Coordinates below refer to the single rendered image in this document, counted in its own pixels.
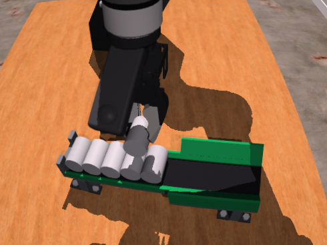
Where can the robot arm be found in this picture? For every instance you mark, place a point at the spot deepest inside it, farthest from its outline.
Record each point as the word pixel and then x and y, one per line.
pixel 121 73

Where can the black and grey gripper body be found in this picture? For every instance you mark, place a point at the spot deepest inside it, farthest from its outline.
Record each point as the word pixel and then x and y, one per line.
pixel 154 62

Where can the white cylinder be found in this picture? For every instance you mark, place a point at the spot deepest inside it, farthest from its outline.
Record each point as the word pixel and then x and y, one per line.
pixel 136 142

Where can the light grey cylinder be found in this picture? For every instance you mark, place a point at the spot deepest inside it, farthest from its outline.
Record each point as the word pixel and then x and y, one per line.
pixel 95 156
pixel 113 160
pixel 132 166
pixel 154 164
pixel 77 154

